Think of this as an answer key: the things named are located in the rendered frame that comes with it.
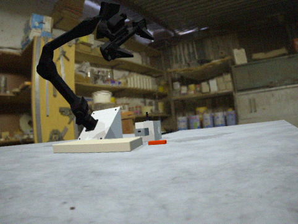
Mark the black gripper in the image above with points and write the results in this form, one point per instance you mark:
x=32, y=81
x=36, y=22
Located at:
x=111, y=49

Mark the beige flat tray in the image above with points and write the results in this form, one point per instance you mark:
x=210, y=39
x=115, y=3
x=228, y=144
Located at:
x=126, y=144

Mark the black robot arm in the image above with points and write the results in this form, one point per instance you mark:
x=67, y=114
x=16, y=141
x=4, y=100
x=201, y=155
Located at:
x=110, y=17

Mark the orange-red flat bar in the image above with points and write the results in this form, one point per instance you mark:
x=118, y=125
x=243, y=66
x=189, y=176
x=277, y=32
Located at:
x=156, y=142

